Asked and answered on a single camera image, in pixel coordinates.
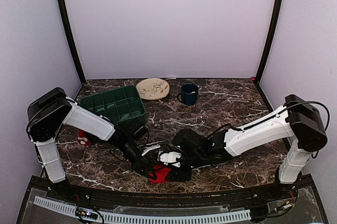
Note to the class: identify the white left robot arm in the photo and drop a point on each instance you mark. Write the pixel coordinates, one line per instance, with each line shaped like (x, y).
(49, 113)

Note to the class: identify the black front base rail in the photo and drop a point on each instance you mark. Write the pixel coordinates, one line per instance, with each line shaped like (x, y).
(260, 201)

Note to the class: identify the black frame post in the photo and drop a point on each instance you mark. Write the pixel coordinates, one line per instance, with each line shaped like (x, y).
(70, 40)
(269, 40)

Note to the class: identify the circuit board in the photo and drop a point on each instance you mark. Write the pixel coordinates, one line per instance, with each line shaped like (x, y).
(285, 206)
(86, 214)

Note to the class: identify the dark blue enamel mug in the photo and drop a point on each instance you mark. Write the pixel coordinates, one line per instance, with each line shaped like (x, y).
(188, 94)

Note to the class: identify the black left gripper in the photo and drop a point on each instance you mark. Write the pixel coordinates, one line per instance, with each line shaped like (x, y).
(142, 163)

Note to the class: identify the red sock with white pattern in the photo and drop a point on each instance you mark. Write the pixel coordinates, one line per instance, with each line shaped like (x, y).
(161, 172)

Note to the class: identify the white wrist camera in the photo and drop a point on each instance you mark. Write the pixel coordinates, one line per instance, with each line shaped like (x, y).
(150, 148)
(170, 158)

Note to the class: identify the left circuit board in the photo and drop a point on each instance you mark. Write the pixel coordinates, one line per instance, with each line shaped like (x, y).
(86, 214)

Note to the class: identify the beige floral ceramic plate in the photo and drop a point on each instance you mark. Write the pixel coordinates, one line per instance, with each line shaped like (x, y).
(153, 89)

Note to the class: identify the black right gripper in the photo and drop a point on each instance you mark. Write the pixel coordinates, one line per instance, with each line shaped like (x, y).
(178, 175)

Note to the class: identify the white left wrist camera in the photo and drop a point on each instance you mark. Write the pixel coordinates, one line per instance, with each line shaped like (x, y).
(150, 148)

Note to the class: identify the black left frame post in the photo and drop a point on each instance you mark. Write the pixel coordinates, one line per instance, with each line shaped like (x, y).
(70, 40)

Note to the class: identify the green plastic divided crate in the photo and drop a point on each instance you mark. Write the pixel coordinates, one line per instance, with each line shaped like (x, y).
(118, 105)

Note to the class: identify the white slotted cable duct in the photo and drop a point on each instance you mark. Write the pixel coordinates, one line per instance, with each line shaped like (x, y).
(124, 214)

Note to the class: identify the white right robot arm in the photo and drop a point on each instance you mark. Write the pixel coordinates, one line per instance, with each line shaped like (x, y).
(297, 119)

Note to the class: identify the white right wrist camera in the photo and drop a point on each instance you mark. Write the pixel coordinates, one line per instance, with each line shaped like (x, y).
(170, 158)

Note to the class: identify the right circuit board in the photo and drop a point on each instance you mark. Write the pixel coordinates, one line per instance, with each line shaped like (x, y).
(285, 206)

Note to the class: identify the red white rolled sock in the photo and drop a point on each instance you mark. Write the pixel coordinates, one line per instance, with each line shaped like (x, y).
(83, 139)

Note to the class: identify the black right frame post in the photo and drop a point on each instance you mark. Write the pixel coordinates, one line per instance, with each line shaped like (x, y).
(269, 40)

